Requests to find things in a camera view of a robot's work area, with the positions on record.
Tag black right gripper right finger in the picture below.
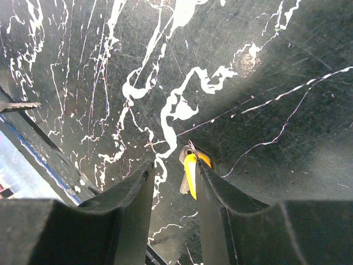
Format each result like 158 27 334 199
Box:
196 161 352 264

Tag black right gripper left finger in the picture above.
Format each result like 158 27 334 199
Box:
1 161 155 264

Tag metal key ring disc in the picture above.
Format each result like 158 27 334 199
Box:
0 100 41 113

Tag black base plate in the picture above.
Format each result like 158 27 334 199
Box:
1 110 101 206

